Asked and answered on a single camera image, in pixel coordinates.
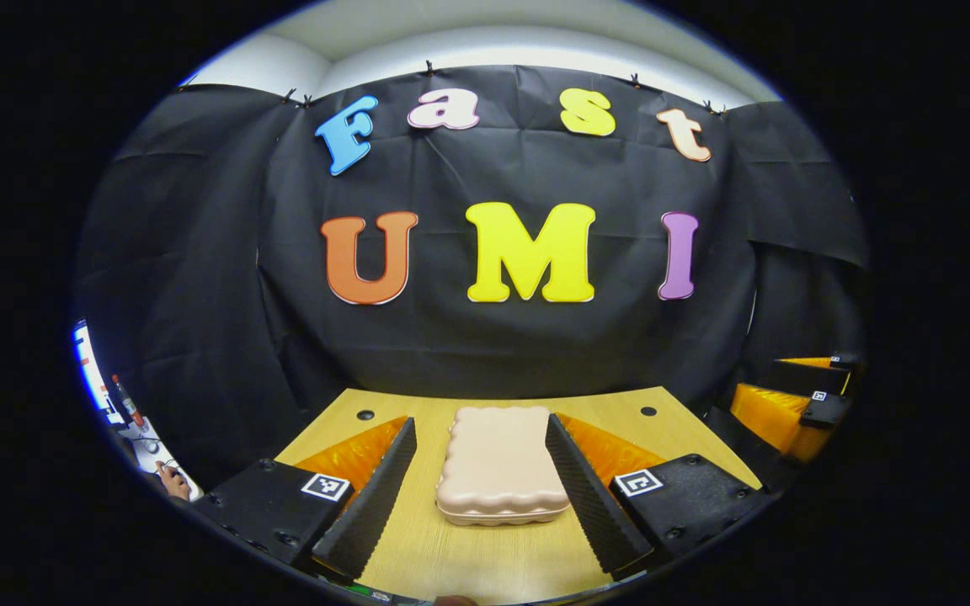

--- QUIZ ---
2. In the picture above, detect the beige ribbed suitcase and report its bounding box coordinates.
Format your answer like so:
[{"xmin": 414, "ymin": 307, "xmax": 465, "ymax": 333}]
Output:
[{"xmin": 435, "ymin": 406, "xmax": 572, "ymax": 528}]

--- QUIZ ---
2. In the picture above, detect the black backdrop cloth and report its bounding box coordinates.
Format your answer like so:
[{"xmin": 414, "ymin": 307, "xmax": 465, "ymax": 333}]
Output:
[{"xmin": 72, "ymin": 66, "xmax": 871, "ymax": 489}]

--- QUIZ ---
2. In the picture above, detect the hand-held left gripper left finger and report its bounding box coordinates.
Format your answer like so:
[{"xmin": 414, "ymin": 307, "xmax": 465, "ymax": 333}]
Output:
[{"xmin": 193, "ymin": 417, "xmax": 418, "ymax": 582}]

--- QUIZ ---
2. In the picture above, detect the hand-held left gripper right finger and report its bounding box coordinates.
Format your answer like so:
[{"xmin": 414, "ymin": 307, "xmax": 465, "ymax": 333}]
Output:
[{"xmin": 544, "ymin": 412, "xmax": 779, "ymax": 583}]

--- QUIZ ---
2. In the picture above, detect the white desk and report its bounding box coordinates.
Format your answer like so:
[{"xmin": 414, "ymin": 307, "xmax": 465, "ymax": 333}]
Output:
[{"xmin": 115, "ymin": 412, "xmax": 200, "ymax": 502}]

